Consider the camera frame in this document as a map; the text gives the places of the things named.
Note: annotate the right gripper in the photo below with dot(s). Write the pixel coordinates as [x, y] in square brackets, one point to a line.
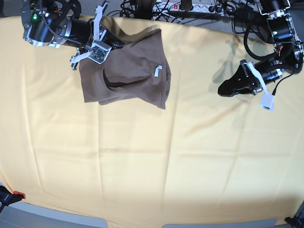
[83, 32]

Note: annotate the white power strip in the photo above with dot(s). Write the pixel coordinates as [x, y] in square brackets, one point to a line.
[175, 8]

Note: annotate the black stand behind table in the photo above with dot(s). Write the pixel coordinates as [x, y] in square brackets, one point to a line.
[144, 9]

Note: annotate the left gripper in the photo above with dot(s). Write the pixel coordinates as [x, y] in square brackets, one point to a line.
[239, 84]

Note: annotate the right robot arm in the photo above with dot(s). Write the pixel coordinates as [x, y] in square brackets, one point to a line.
[56, 23]

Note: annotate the yellow tablecloth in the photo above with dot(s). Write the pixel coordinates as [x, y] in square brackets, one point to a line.
[204, 159]

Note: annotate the black red clamp left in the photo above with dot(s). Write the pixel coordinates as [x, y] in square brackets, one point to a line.
[7, 198]

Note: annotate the black clamp right corner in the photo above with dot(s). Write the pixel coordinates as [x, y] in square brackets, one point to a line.
[297, 221]

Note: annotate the black power adapter box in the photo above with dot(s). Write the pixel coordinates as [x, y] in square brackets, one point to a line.
[245, 17]

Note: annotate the brown T-shirt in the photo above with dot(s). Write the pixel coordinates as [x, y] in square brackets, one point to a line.
[137, 70]

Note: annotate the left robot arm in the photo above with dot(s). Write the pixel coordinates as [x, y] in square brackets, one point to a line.
[273, 25]

